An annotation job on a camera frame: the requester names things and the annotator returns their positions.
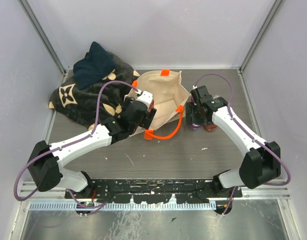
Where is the beige canvas tote bag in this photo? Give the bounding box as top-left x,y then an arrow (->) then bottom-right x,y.
132,69 -> 190,140

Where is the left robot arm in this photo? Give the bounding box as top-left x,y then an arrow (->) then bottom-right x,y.
28,91 -> 157,198

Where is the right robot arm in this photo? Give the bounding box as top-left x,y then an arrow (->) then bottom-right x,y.
185,85 -> 281,197

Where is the dark floral patterned blanket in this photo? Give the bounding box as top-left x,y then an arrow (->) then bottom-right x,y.
48,51 -> 140,130

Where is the navy blue cloth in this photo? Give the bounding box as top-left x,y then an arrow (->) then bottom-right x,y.
73,41 -> 116,90

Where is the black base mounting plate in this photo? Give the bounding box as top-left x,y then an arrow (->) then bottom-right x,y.
72,179 -> 242,205

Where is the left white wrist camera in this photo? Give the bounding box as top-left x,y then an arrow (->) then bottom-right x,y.
135,90 -> 154,107

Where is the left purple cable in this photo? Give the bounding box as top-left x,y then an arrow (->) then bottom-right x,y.
13,80 -> 142,217

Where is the aluminium front rail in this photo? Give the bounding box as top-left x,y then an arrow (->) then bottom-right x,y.
20,185 -> 290,214

